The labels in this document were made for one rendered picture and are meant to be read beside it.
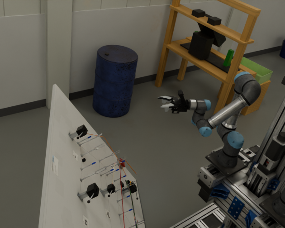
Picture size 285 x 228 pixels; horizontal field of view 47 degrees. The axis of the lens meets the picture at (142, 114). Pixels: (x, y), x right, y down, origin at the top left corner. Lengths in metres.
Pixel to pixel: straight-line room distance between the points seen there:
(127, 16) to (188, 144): 1.94
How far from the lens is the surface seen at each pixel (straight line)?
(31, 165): 3.84
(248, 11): 4.15
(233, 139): 2.34
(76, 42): 4.42
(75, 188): 1.57
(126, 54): 4.33
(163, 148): 4.22
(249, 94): 2.15
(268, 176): 2.40
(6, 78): 4.28
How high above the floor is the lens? 2.72
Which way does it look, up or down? 35 degrees down
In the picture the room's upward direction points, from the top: 11 degrees clockwise
